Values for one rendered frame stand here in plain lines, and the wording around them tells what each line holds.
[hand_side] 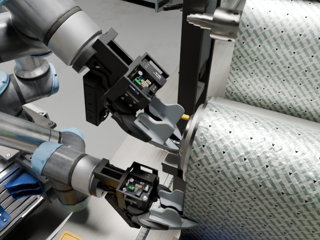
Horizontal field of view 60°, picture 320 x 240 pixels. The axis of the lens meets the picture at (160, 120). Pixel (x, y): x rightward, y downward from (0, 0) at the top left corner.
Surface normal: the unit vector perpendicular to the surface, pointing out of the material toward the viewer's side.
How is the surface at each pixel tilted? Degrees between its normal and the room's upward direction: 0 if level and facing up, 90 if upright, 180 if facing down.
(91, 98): 91
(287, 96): 92
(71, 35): 56
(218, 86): 0
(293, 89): 92
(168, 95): 0
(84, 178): 44
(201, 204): 90
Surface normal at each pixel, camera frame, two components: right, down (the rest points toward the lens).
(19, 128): 0.68, -0.29
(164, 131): -0.40, 0.63
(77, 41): 0.15, 0.17
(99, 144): 0.00, -0.72
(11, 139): 0.46, 0.40
